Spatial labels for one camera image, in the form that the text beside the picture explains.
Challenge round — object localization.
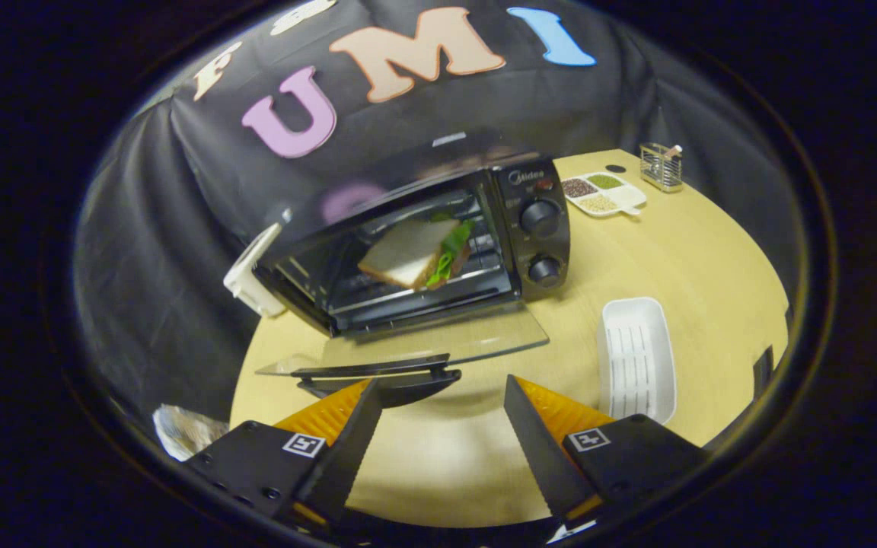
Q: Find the white pop-up toaster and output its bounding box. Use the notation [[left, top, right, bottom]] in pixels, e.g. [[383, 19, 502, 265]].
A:
[[224, 222, 287, 317]]

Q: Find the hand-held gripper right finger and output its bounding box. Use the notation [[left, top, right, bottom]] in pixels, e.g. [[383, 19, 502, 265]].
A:
[[503, 374, 710, 534]]

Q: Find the white bread lettuce sandwich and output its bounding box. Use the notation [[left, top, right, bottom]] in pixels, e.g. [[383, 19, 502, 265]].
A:
[[357, 217, 476, 292]]

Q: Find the white divided dish with grains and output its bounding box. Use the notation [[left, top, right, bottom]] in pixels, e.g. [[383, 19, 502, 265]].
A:
[[560, 172, 647, 218]]

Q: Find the white plastic tray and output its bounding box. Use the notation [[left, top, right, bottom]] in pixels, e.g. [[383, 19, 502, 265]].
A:
[[597, 297, 677, 425]]

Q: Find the black toaster oven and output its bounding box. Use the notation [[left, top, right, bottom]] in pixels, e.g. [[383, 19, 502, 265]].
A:
[[254, 145, 572, 408]]

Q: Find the black backdrop cloth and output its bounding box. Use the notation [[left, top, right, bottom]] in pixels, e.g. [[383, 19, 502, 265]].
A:
[[73, 0, 805, 412]]

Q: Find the clear wire mesh holder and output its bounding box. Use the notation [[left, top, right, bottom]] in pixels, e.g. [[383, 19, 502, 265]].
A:
[[639, 142, 684, 193]]

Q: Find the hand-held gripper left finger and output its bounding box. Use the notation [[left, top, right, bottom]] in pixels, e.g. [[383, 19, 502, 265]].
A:
[[183, 378, 383, 534]]

